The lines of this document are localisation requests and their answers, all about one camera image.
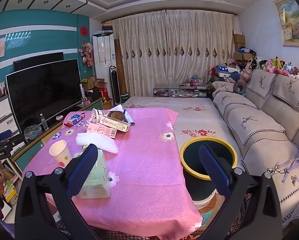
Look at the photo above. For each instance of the white plastic basin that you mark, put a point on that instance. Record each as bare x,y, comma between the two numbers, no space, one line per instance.
207,201

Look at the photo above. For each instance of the dark bin with yellow rim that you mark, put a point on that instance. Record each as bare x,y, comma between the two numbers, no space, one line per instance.
189,150

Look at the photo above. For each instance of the white floral printed box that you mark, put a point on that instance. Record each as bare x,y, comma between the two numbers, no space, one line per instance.
114,124

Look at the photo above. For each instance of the stack of cardboard boxes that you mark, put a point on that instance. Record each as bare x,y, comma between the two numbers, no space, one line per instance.
239,45

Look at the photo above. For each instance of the red box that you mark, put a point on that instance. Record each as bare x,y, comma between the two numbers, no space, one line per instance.
104,93

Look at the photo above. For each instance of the framed flower painting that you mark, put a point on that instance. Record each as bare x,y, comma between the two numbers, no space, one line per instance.
295,20

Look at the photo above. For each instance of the grey neck pillow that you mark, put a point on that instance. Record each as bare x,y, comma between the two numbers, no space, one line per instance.
240,88

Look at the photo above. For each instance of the white standing air conditioner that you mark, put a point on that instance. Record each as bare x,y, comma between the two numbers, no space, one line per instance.
103,55

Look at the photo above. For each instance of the small blue packet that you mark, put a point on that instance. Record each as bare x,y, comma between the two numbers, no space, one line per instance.
75,119

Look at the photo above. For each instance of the white foam fruit net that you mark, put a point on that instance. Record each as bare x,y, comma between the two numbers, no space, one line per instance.
99,141

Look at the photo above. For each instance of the white tube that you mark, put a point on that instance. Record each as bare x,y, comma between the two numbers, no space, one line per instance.
128,117

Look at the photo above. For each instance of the open cardboard box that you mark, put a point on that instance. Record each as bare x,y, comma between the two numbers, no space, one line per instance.
93,82

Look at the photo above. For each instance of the row of children's books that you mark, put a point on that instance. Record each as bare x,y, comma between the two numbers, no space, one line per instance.
9,185

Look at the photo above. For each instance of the red round wall ornament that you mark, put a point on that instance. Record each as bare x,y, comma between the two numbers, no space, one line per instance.
83,30

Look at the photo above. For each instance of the pink drink carton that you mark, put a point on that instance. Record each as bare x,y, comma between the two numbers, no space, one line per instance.
102,130

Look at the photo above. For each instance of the large black television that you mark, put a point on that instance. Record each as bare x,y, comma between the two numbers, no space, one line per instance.
44,92

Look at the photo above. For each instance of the white paper cup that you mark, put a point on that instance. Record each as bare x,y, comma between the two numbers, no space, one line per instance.
59,155

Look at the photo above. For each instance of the small black television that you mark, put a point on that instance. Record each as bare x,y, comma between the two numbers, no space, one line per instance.
37,61

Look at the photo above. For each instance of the low shelf with books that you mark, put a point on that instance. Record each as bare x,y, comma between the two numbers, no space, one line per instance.
182,92

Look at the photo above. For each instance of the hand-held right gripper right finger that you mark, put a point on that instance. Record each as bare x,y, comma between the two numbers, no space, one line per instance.
214,170

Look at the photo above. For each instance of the beige sofa with deer covers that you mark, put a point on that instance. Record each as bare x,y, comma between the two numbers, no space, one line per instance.
264,120

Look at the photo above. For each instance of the white drawer cabinet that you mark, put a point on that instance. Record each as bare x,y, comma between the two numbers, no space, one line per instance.
0,115

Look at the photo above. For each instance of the green tissue pack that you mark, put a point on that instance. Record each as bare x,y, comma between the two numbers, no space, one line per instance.
99,180

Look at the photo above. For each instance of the black tower fan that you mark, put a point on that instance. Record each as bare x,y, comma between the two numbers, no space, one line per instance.
114,85

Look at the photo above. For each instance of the pink tablecloth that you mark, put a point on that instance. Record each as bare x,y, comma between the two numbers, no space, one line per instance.
144,170

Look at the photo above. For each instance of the clear water bottle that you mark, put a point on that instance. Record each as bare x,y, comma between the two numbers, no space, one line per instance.
44,123

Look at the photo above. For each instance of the pile of plush toys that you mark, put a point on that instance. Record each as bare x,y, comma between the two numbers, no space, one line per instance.
272,65

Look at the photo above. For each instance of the green box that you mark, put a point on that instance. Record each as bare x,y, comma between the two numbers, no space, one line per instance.
124,96

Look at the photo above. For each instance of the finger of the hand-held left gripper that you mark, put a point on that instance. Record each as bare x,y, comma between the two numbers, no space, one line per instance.
4,135

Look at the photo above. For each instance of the beige patterned curtain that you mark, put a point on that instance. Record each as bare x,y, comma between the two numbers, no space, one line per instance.
174,50

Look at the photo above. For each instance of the crumpled white tissue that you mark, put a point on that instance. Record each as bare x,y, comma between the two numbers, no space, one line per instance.
115,108

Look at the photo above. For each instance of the hanging flower decoration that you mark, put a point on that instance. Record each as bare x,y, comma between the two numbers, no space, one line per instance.
86,53

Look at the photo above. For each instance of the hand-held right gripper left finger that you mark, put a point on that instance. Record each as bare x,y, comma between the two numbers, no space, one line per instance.
84,166

